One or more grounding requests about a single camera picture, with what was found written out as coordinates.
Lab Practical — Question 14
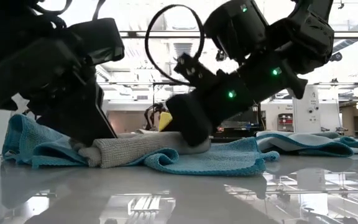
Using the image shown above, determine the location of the red storage shelf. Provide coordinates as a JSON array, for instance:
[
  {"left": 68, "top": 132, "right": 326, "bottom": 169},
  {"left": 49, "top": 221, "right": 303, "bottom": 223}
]
[{"left": 277, "top": 113, "right": 293, "bottom": 133}]

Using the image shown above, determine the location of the long LED light bar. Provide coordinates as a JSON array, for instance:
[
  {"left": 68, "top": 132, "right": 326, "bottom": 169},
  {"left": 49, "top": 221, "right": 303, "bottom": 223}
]
[{"left": 119, "top": 30, "right": 358, "bottom": 40}]

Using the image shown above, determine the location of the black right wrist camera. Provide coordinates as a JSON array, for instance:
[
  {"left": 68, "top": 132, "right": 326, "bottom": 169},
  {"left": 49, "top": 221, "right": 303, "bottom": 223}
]
[{"left": 173, "top": 52, "right": 218, "bottom": 91}]

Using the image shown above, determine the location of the brown partition panel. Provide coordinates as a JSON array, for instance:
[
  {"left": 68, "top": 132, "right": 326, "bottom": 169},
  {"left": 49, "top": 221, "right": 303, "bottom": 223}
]
[{"left": 106, "top": 110, "right": 152, "bottom": 132}]

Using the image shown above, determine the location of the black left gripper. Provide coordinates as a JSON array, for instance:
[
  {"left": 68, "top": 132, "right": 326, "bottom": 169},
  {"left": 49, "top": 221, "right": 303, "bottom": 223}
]
[{"left": 0, "top": 37, "right": 119, "bottom": 147}]

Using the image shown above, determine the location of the light wooden cabinet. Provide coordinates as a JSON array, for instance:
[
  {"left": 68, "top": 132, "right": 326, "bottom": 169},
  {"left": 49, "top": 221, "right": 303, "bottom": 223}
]
[{"left": 340, "top": 101, "right": 358, "bottom": 138}]

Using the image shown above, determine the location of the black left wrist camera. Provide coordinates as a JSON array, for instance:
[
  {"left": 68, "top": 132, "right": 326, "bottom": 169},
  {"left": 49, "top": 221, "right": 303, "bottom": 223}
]
[{"left": 68, "top": 17, "right": 126, "bottom": 67}]

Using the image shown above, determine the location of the black ceiling spotlight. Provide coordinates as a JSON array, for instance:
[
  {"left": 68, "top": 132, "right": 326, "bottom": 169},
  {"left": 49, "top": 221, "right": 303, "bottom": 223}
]
[
  {"left": 215, "top": 49, "right": 228, "bottom": 62},
  {"left": 330, "top": 51, "right": 344, "bottom": 63}
]

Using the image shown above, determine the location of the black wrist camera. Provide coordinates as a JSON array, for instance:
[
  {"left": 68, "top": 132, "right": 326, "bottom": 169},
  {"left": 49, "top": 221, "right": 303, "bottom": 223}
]
[
  {"left": 173, "top": 52, "right": 218, "bottom": 91},
  {"left": 68, "top": 17, "right": 126, "bottom": 67}
]

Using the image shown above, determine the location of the teal microfiber towel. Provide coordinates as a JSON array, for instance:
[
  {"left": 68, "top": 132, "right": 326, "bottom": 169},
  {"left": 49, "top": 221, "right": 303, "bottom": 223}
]
[{"left": 1, "top": 113, "right": 281, "bottom": 177}]

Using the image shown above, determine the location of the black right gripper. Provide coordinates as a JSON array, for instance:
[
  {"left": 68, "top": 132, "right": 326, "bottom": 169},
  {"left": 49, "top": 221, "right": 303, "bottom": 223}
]
[{"left": 165, "top": 52, "right": 309, "bottom": 147}]

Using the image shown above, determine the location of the black computer monitor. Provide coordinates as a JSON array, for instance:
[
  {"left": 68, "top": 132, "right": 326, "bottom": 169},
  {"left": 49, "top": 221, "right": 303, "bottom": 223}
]
[{"left": 224, "top": 107, "right": 258, "bottom": 126}]

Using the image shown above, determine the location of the small yellow cloth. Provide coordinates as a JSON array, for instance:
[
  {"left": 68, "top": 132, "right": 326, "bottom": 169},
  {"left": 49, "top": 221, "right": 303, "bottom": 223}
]
[{"left": 158, "top": 111, "right": 173, "bottom": 133}]

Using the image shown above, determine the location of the light blue microfiber towel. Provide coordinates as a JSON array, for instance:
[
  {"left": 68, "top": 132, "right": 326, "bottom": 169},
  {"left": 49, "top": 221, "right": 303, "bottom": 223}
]
[{"left": 255, "top": 130, "right": 358, "bottom": 157}]

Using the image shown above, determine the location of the white pillar cabinet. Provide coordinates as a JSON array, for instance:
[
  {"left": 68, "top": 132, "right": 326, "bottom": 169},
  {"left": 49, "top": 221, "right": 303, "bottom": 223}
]
[{"left": 291, "top": 85, "right": 322, "bottom": 134}]

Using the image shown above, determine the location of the grey microfiber towel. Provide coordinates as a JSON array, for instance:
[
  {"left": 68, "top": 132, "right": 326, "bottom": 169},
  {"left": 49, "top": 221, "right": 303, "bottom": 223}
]
[{"left": 69, "top": 130, "right": 212, "bottom": 169}]

